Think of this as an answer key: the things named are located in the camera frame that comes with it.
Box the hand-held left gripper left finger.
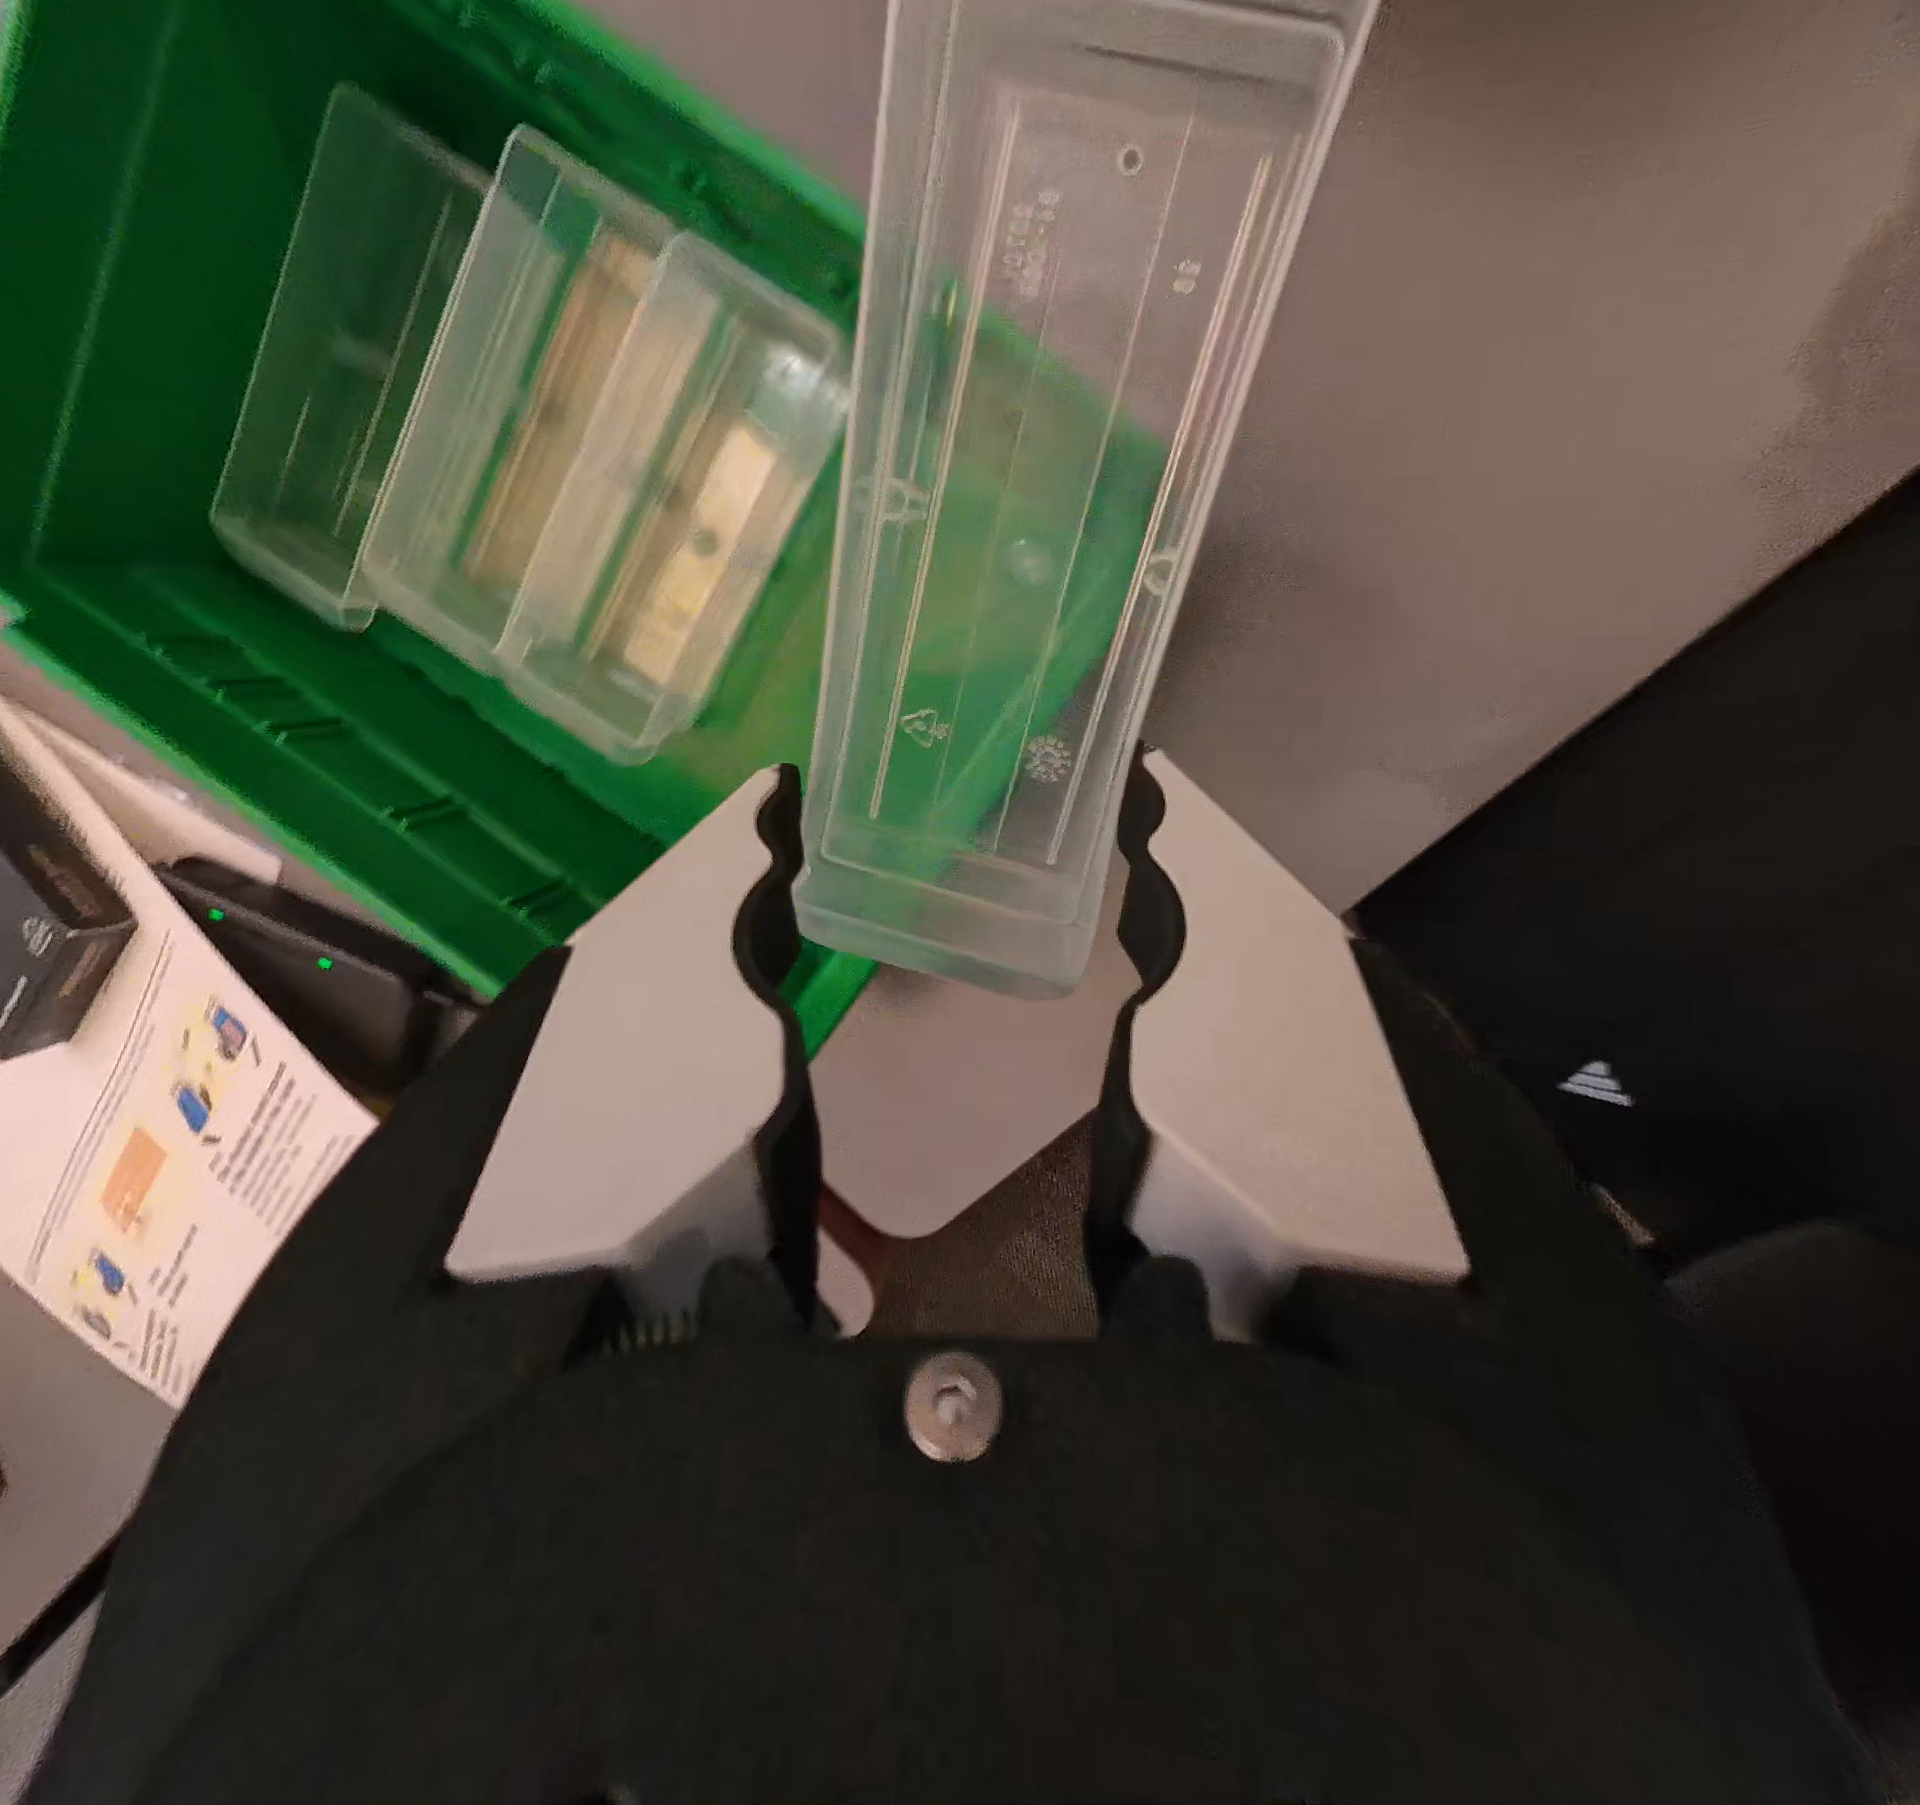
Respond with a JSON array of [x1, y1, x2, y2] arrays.
[[443, 760, 829, 1335]]

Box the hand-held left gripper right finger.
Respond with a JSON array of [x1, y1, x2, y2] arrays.
[[1084, 743, 1472, 1342]]

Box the clear plastic drawer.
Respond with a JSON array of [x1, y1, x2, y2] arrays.
[[364, 124, 675, 674], [210, 78, 496, 631], [494, 233, 854, 768], [789, 0, 1400, 999]]

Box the green plastic bin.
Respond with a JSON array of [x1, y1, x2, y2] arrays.
[[0, 0, 880, 1056]]

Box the black flat device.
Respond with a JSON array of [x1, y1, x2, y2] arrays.
[[153, 857, 483, 1093]]

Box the white instruction leaflet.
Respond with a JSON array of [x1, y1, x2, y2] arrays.
[[0, 694, 380, 1410]]

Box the person's black clothing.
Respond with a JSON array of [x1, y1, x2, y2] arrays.
[[1347, 484, 1920, 1805]]

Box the small black box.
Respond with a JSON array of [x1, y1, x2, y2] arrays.
[[0, 769, 139, 1060]]

